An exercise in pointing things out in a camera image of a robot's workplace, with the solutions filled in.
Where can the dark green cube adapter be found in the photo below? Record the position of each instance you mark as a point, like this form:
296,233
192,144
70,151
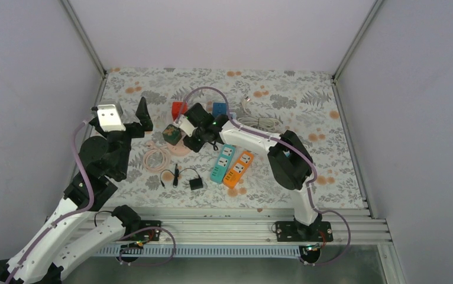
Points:
172,134

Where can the aluminium front rail base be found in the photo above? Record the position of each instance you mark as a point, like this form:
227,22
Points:
186,232

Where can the teal power strip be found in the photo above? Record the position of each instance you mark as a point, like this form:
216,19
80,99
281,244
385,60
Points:
222,163

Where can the aluminium corner frame post left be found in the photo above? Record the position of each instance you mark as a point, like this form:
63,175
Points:
71,13

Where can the floral patterned table mat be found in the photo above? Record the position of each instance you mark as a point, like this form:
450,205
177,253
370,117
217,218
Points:
302,102

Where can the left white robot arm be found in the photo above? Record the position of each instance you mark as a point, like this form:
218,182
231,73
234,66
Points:
103,160

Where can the aluminium corner frame post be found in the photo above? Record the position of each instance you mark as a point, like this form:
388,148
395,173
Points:
71,13
372,13

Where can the blue cube socket adapter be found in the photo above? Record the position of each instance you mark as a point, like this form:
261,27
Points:
219,108

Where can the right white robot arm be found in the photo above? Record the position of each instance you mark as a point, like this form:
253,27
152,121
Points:
291,164

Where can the aluminium corner frame post right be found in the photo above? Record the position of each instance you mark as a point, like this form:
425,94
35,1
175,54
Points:
372,13

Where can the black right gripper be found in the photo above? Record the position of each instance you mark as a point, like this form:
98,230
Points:
194,146

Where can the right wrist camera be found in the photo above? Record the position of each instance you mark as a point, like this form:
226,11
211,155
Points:
185,125

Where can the red cube socket adapter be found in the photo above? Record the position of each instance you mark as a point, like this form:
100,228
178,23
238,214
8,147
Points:
178,107

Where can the pink round socket with cable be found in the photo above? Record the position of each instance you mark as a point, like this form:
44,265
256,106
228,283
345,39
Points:
157,158

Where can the orange power strip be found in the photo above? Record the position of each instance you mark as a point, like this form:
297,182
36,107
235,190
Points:
238,169

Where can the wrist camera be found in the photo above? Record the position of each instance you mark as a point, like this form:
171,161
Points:
108,116
185,125

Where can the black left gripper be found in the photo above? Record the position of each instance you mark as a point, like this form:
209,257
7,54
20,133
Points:
143,115

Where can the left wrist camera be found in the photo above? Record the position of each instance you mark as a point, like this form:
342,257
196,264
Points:
108,116

